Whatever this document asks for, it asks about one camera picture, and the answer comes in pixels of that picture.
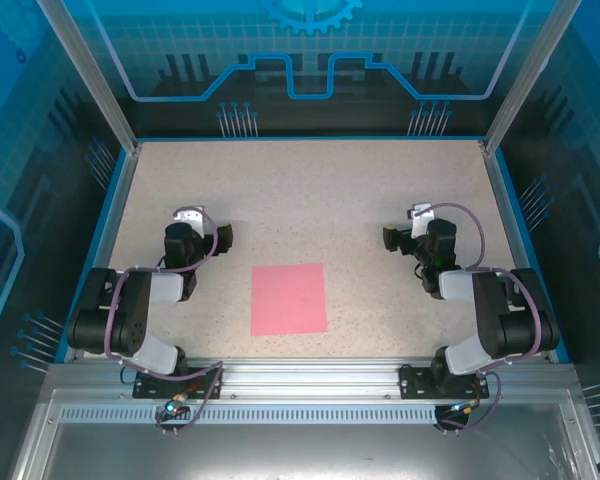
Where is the pink square paper sheet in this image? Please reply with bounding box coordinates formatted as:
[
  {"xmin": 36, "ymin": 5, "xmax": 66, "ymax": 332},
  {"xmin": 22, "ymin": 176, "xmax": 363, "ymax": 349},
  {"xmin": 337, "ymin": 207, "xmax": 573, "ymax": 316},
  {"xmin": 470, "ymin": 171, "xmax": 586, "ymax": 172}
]
[{"xmin": 250, "ymin": 263, "xmax": 329, "ymax": 336}]

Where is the sheet metal tray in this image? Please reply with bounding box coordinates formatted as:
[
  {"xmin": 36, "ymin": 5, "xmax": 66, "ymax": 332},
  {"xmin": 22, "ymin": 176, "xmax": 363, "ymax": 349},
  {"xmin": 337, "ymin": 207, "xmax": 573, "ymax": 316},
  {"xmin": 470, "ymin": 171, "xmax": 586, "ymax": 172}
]
[{"xmin": 9, "ymin": 388, "xmax": 600, "ymax": 480}]

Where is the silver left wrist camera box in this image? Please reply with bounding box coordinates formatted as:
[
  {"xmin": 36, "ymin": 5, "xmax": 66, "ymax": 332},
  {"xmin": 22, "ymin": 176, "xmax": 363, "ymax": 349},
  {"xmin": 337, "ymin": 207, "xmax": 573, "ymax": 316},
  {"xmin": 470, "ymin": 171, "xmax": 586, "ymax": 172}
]
[{"xmin": 173, "ymin": 204, "xmax": 206, "ymax": 235}]

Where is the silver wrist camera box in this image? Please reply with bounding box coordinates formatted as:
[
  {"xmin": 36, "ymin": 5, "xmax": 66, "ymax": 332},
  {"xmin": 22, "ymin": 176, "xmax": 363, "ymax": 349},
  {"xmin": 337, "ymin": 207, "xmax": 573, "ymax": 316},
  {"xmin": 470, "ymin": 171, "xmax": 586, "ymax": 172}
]
[
  {"xmin": 405, "ymin": 201, "xmax": 437, "ymax": 237},
  {"xmin": 173, "ymin": 204, "xmax": 206, "ymax": 235}
]

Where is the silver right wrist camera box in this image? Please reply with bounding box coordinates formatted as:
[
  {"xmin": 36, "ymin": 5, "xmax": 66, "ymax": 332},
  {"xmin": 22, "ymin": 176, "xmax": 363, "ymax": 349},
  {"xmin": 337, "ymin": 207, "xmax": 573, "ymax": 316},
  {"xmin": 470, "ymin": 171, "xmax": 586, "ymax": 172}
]
[{"xmin": 405, "ymin": 201, "xmax": 437, "ymax": 237}]

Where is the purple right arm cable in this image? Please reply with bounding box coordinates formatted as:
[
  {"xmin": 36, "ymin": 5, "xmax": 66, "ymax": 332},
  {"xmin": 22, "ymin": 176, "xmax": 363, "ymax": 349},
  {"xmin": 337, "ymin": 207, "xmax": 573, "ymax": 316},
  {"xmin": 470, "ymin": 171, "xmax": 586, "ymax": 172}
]
[{"xmin": 414, "ymin": 201, "xmax": 544, "ymax": 434}]

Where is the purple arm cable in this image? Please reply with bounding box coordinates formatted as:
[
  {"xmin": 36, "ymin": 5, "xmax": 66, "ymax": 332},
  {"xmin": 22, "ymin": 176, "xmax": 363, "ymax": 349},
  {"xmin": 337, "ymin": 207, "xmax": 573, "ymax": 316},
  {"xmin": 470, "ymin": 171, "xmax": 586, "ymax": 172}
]
[
  {"xmin": 102, "ymin": 204, "xmax": 226, "ymax": 436},
  {"xmin": 414, "ymin": 201, "xmax": 544, "ymax": 434}
]

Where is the aluminium side rail blue edge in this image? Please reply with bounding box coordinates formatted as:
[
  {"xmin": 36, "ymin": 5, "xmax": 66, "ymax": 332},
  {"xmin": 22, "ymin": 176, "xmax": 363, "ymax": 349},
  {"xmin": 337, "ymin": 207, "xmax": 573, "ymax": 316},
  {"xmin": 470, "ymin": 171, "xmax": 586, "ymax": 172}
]
[
  {"xmin": 62, "ymin": 142, "xmax": 144, "ymax": 364},
  {"xmin": 479, "ymin": 140, "xmax": 574, "ymax": 364}
]

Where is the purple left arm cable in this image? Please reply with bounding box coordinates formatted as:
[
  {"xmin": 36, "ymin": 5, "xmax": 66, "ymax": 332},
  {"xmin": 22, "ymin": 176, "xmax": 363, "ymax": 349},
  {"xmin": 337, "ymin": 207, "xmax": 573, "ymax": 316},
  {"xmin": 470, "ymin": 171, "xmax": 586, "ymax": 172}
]
[{"xmin": 102, "ymin": 204, "xmax": 226, "ymax": 436}]

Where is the blue rear frame strip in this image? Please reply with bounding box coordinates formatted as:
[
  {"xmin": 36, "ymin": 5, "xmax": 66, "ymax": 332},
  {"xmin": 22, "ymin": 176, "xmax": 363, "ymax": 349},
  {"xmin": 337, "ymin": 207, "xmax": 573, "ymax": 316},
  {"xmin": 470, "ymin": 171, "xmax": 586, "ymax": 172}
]
[{"xmin": 137, "ymin": 134, "xmax": 486, "ymax": 144}]

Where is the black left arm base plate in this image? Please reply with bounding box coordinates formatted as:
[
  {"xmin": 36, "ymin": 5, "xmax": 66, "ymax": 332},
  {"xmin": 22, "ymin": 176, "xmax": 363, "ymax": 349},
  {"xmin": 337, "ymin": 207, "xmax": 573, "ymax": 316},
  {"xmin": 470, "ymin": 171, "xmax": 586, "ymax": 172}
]
[{"xmin": 132, "ymin": 367, "xmax": 225, "ymax": 400}]

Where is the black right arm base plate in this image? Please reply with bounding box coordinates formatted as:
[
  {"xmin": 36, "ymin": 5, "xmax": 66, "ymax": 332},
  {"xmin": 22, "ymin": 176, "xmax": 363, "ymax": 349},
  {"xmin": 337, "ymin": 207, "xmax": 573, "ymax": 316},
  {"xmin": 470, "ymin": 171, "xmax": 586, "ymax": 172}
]
[{"xmin": 398, "ymin": 363, "xmax": 491, "ymax": 400}]

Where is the aluminium mounting rail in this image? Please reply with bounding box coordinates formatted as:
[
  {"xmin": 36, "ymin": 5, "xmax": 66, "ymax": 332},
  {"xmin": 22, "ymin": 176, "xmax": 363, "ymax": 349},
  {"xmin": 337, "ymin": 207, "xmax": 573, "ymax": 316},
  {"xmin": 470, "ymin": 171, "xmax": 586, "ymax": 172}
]
[{"xmin": 44, "ymin": 355, "xmax": 581, "ymax": 401}]

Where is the brass cable connector green light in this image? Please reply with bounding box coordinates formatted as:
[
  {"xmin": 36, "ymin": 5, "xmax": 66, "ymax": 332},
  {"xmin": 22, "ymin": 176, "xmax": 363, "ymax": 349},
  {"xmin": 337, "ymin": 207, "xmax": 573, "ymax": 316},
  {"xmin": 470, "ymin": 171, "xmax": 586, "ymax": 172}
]
[
  {"xmin": 447, "ymin": 399, "xmax": 481, "ymax": 417},
  {"xmin": 163, "ymin": 393, "xmax": 189, "ymax": 416}
]

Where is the slotted grey cable duct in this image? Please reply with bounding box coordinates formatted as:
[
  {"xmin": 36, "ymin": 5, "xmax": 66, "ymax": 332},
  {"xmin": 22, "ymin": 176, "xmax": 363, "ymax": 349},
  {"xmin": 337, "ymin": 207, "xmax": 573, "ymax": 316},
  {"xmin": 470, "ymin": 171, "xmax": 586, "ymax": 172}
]
[{"xmin": 58, "ymin": 404, "xmax": 481, "ymax": 424}]

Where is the aluminium frame post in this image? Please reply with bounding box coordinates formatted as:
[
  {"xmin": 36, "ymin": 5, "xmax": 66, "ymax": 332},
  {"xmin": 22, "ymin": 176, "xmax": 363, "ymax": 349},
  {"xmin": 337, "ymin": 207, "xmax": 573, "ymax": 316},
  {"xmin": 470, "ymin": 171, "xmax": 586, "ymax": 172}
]
[
  {"xmin": 34, "ymin": 0, "xmax": 144, "ymax": 154},
  {"xmin": 482, "ymin": 0, "xmax": 586, "ymax": 154}
]

